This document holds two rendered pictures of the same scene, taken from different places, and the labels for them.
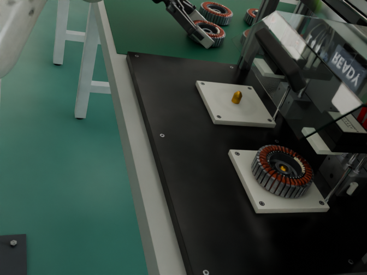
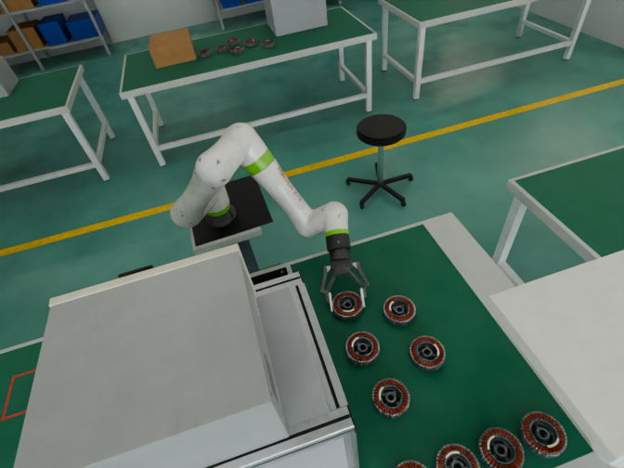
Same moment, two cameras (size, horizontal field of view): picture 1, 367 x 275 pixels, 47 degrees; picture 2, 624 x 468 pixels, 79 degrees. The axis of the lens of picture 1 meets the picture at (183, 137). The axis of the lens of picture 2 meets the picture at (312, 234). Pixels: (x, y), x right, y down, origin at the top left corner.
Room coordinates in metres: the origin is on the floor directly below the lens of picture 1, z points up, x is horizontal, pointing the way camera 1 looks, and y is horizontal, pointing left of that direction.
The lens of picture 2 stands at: (1.33, -0.72, 1.97)
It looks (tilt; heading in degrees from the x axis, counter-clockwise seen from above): 46 degrees down; 106
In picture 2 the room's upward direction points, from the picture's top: 9 degrees counter-clockwise
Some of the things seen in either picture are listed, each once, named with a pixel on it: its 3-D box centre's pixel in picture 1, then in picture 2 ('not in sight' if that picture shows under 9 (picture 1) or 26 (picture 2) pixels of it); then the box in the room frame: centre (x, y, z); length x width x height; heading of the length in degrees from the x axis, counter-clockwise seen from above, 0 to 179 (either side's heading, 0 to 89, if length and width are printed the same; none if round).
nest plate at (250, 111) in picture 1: (234, 103); not in sight; (0.84, -0.08, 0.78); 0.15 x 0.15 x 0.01; 27
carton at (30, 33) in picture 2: not in sight; (28, 35); (-4.05, 4.48, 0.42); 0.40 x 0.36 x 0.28; 117
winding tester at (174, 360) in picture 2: not in sight; (165, 364); (0.86, -0.43, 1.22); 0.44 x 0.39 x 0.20; 27
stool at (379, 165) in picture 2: not in sight; (383, 159); (1.27, 1.64, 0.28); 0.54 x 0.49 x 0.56; 117
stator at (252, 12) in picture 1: (260, 19); (426, 353); (1.47, -0.12, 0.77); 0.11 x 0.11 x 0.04
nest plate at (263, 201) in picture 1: (277, 179); not in sight; (0.62, -0.19, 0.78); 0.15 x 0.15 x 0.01; 27
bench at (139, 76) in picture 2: not in sight; (253, 84); (-0.03, 2.72, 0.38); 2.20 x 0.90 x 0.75; 27
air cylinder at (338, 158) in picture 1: (343, 173); not in sight; (0.69, -0.32, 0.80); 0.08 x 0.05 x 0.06; 27
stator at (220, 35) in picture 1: (206, 33); (347, 305); (1.19, 0.04, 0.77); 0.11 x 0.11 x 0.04
